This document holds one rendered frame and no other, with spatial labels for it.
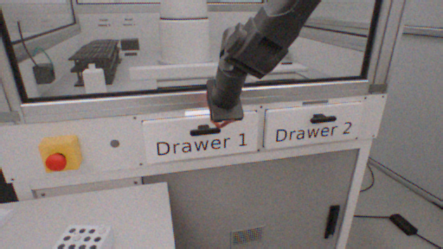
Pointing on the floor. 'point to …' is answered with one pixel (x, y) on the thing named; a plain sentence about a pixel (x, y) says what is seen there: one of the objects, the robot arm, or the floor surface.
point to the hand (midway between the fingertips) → (219, 119)
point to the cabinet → (244, 196)
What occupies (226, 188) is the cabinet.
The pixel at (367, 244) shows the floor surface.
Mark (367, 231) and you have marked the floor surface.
